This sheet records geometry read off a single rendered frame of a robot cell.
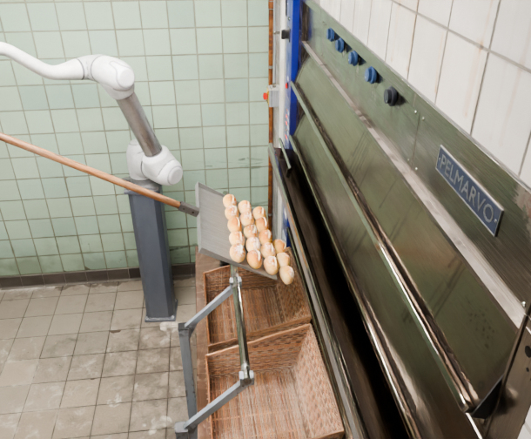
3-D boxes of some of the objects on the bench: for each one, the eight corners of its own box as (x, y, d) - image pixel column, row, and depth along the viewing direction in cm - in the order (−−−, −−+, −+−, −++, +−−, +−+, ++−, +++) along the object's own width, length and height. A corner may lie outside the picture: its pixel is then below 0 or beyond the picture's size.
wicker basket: (290, 286, 296) (291, 245, 281) (311, 361, 248) (314, 316, 234) (203, 293, 290) (199, 252, 275) (207, 372, 242) (204, 327, 228)
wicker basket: (309, 365, 246) (312, 320, 231) (342, 478, 198) (348, 431, 184) (205, 377, 240) (201, 332, 225) (213, 496, 192) (209, 449, 178)
